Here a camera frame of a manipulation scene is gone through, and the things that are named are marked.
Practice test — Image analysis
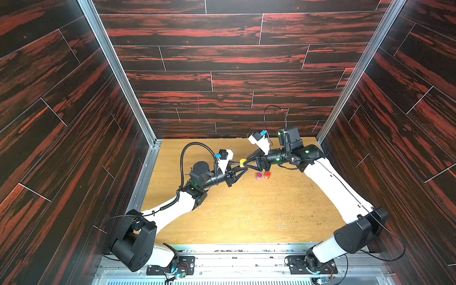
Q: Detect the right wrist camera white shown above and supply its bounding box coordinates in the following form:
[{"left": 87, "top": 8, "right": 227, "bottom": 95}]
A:
[{"left": 248, "top": 130, "right": 273, "bottom": 155}]

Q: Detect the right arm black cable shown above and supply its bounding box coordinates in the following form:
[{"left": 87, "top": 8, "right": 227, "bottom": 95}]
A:
[{"left": 262, "top": 104, "right": 407, "bottom": 285}]

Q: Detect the aluminium front rail frame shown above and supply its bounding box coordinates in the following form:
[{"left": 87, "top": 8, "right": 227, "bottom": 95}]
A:
[{"left": 92, "top": 243, "right": 399, "bottom": 285}]

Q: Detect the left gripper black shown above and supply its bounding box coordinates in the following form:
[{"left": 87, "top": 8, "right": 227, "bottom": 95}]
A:
[{"left": 199, "top": 163, "right": 246, "bottom": 192}]

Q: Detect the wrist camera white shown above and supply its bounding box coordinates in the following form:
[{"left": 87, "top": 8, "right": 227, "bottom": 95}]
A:
[
  {"left": 216, "top": 149, "right": 234, "bottom": 174},
  {"left": 248, "top": 130, "right": 273, "bottom": 155}
]

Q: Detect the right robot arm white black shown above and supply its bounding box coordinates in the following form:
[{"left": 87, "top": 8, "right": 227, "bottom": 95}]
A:
[{"left": 243, "top": 127, "right": 388, "bottom": 274}]

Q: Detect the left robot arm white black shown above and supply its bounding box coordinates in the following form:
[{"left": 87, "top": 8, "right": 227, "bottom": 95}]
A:
[{"left": 106, "top": 161, "right": 248, "bottom": 273}]

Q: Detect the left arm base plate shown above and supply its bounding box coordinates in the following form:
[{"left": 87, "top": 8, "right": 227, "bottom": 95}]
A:
[{"left": 146, "top": 255, "right": 195, "bottom": 278}]

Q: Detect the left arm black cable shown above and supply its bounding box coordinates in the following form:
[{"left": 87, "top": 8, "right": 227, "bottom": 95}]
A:
[{"left": 179, "top": 142, "right": 218, "bottom": 193}]

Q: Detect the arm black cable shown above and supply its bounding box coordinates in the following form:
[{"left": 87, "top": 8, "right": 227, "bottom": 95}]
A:
[
  {"left": 179, "top": 142, "right": 218, "bottom": 193},
  {"left": 262, "top": 104, "right": 407, "bottom": 285}
]

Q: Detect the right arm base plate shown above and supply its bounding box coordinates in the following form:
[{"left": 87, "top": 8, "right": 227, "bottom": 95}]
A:
[{"left": 284, "top": 255, "right": 338, "bottom": 275}]

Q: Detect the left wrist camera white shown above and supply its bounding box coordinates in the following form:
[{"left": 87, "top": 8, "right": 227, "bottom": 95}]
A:
[{"left": 216, "top": 149, "right": 234, "bottom": 174}]

